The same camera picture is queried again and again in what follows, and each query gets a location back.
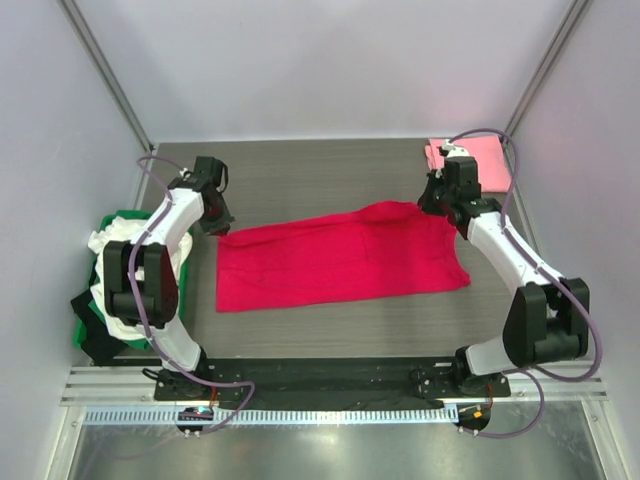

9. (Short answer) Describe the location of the white t shirt in basket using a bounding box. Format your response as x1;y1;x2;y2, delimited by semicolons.
87;214;196;342

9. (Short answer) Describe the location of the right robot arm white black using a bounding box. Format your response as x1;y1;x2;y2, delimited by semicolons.
417;155;595;395

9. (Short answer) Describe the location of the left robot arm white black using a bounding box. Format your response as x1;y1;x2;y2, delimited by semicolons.
101;155;234;387

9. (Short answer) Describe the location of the left aluminium corner post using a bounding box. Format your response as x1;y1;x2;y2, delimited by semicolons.
58;0;154;152

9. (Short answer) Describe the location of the white slotted cable duct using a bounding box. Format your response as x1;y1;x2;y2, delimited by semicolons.
83;404;458;427

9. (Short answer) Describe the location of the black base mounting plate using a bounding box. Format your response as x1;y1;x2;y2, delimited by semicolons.
152;355;512;412

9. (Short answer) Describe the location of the folded pink t shirt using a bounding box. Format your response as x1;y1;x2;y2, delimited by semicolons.
424;135;511;193

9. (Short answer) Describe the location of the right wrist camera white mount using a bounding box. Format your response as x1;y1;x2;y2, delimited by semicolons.
438;140;469;159

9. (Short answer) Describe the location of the aluminium frame rail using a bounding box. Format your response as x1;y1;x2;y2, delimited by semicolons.
59;362;609;407

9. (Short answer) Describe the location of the red t shirt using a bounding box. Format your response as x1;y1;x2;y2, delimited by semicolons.
216;201;471;313

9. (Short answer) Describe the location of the right aluminium corner post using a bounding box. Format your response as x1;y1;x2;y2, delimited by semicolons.
499;0;596;146

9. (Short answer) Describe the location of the black garment in basket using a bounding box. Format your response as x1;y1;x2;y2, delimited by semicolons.
70;290;126;366

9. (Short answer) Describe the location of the aluminium corner post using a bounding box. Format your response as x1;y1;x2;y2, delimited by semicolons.
499;0;596;146
58;0;154;152

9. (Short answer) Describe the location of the green plastic basket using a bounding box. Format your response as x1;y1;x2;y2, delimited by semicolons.
87;210;193;355

